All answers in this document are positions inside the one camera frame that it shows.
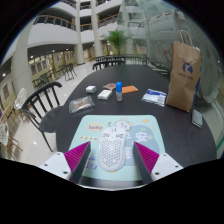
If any brown paper carrier bag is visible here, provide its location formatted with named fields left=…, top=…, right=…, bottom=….
left=165, top=29, right=203, bottom=113

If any green potted palm plant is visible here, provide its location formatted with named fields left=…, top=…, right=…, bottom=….
left=101, top=29, right=132, bottom=56

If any brown snack packet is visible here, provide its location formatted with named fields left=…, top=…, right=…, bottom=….
left=102, top=82, right=118, bottom=91

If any group of black chairs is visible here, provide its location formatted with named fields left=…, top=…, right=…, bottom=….
left=32, top=63, right=78, bottom=89

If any mint cartoon print mouse pad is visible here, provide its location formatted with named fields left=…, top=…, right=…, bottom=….
left=68, top=114, right=162, bottom=183

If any orange packet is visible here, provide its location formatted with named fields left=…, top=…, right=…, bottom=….
left=121, top=85, right=139, bottom=95

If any clear plastic snack bag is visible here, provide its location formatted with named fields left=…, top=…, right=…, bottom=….
left=68, top=95, right=96, bottom=115

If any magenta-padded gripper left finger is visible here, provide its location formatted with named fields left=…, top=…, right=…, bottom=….
left=39, top=141, right=92, bottom=185

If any grey flat case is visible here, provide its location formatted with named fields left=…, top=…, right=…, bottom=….
left=191, top=108, right=204, bottom=129

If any white and blue tissue pack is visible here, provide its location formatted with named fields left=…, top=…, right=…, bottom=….
left=141, top=88, right=167, bottom=108

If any white lattice chair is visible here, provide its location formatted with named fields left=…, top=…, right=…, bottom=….
left=13, top=87, right=28, bottom=114

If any small blue-capped bottle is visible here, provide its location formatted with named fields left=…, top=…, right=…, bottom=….
left=115, top=81, right=123, bottom=102

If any white perforated computer mouse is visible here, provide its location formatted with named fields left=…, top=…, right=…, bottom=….
left=98, top=125, right=127, bottom=173

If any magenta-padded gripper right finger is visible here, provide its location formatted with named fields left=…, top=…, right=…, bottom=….
left=132, top=141, right=184, bottom=185

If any black spindle-back chair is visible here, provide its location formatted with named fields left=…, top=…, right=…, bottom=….
left=21, top=81, right=66, bottom=153

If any small white box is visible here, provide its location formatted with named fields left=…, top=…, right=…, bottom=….
left=85, top=85, right=98, bottom=94

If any flat white box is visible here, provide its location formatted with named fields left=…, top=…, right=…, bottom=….
left=97, top=89, right=114, bottom=101

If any black chair with wide back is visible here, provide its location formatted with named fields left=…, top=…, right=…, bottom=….
left=92, top=59, right=126, bottom=72

